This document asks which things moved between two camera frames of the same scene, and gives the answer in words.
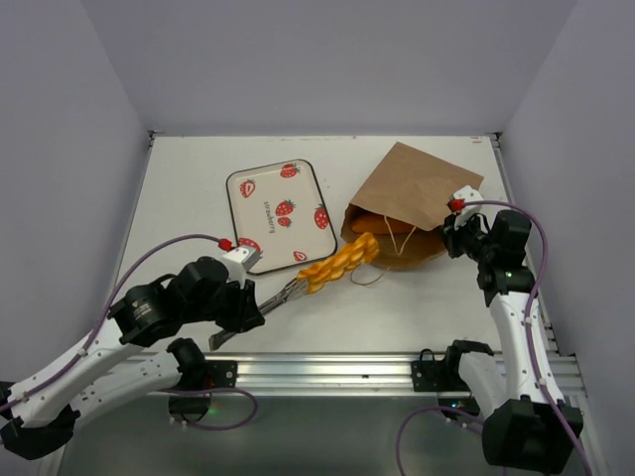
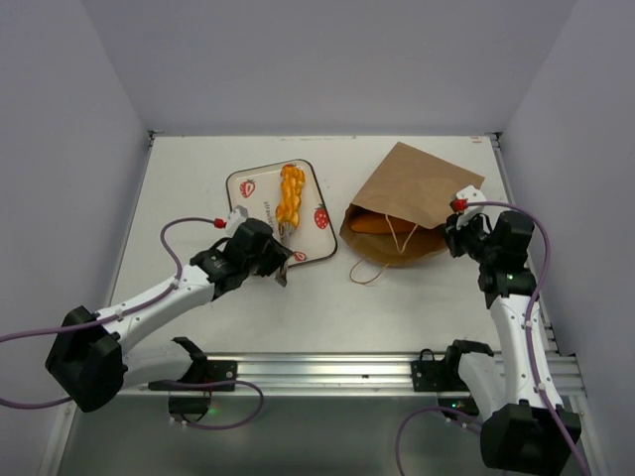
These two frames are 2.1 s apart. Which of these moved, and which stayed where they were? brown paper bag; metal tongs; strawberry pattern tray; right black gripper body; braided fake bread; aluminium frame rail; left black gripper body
Moved: left black gripper body; metal tongs; braided fake bread
Stayed: strawberry pattern tray; aluminium frame rail; right black gripper body; brown paper bag
